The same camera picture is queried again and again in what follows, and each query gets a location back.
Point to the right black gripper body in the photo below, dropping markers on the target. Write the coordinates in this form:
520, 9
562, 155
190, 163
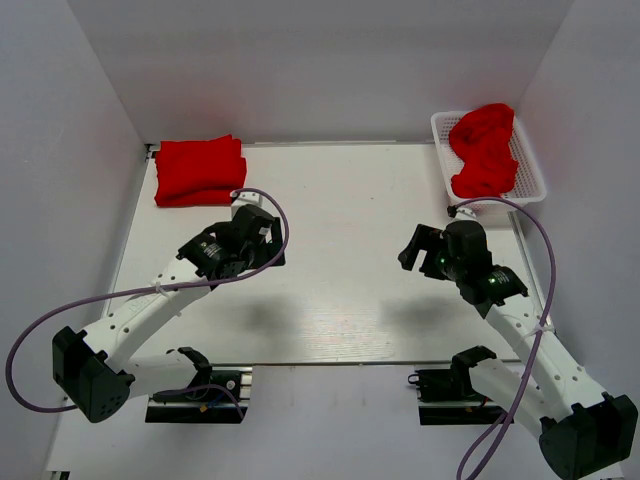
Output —
447, 265

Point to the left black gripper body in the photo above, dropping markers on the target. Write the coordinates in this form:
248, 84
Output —
253, 259

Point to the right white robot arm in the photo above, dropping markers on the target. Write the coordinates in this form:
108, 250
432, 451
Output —
580, 428

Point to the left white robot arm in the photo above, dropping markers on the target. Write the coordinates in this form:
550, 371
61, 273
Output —
100, 367

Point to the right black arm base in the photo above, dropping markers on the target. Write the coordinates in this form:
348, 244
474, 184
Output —
441, 401

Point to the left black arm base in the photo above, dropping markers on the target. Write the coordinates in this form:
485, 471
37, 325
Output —
208, 406

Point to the folded red t shirt stack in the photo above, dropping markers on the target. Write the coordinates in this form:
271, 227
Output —
199, 173

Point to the white plastic basket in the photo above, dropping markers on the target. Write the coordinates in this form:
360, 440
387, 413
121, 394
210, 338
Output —
529, 183

